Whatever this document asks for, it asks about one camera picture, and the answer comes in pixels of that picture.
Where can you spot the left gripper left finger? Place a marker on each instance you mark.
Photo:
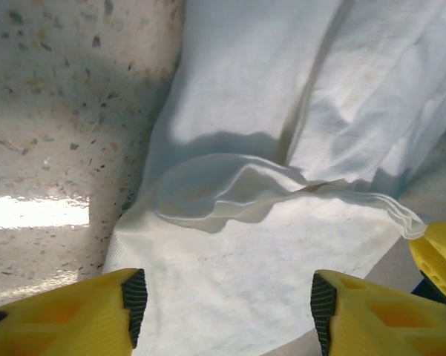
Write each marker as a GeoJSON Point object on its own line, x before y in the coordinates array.
{"type": "Point", "coordinates": [59, 326]}

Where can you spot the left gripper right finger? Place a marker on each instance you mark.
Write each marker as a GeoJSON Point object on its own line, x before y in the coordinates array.
{"type": "Point", "coordinates": [374, 326]}

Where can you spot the white t-shirt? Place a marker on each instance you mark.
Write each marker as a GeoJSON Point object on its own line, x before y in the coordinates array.
{"type": "Point", "coordinates": [263, 111]}

